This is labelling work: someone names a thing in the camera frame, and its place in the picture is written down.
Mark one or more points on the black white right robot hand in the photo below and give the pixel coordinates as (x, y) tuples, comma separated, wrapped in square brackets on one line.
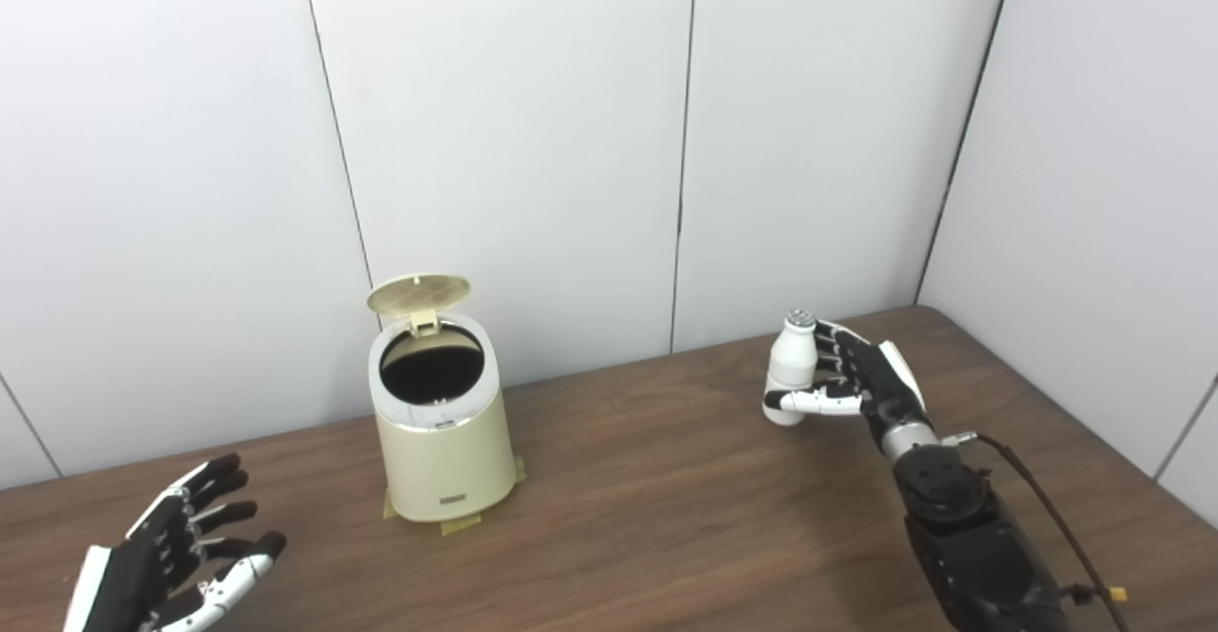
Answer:
[(880, 385)]

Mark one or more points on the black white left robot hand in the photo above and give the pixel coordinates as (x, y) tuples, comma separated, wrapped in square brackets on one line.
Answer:
[(124, 580)]

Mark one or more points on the small white plastic bottle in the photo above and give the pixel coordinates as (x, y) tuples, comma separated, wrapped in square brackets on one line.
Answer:
[(792, 361)]

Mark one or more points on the cream-colored bin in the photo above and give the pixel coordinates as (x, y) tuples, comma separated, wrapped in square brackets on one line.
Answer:
[(442, 465)]

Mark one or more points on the round cream bin lid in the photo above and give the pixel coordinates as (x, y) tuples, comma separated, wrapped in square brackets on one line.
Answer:
[(419, 294)]

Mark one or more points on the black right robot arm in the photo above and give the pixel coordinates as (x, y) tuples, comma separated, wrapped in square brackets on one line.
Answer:
[(971, 556)]

